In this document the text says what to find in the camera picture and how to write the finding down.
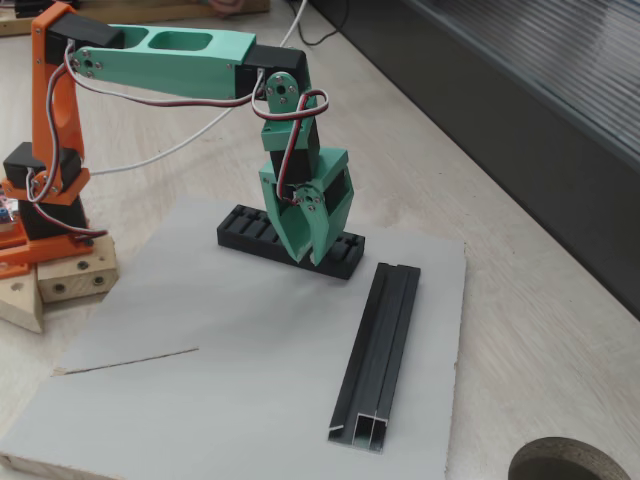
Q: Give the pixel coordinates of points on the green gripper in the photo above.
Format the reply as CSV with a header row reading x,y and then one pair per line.
x,y
334,196

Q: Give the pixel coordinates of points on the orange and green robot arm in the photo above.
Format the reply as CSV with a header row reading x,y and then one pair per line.
x,y
165,65

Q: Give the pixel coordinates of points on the black slotted rack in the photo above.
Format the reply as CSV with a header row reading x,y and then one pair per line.
x,y
240,240

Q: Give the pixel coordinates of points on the beige wooden triangular block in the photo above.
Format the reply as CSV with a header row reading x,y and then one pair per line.
x,y
20,305

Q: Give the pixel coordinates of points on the person's hand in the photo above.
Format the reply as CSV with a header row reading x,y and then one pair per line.
x,y
227,6

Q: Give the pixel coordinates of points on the grey painted wooden board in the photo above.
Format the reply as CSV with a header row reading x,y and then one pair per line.
x,y
225,375

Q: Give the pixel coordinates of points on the wooden block with screws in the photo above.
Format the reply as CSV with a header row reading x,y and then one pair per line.
x,y
75,285

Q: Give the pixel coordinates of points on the red controller circuit board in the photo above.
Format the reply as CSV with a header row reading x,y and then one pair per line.
x,y
6,210

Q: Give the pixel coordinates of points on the black device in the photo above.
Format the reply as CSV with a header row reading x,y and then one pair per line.
x,y
35,7

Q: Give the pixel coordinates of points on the black aluminium profile rail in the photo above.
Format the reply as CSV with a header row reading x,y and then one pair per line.
x,y
380,350

